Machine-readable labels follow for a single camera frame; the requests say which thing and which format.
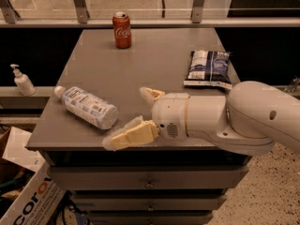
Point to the drawer knob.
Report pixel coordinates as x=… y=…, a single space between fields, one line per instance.
x=150 y=208
x=149 y=184

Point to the metal clamp bracket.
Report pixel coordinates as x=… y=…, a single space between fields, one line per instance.
x=292 y=86

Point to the white cardboard box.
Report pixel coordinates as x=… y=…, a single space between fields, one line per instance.
x=40 y=196

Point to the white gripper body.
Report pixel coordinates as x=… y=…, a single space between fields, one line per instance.
x=170 y=114

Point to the top drawer knob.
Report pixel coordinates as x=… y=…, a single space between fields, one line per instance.
x=149 y=184

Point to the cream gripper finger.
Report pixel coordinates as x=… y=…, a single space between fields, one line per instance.
x=150 y=96
x=134 y=133

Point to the grey drawer cabinet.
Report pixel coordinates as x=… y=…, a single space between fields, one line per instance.
x=191 y=177

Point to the white pump dispenser bottle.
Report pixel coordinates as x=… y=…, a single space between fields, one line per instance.
x=23 y=82

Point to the blue chip bag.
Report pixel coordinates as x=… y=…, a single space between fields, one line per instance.
x=209 y=68

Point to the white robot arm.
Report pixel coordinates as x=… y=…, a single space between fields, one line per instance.
x=249 y=120

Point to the red Coca-Cola can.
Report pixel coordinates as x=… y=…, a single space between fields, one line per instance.
x=121 y=29

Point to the blue plastic water bottle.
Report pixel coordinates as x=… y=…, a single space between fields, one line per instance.
x=88 y=107

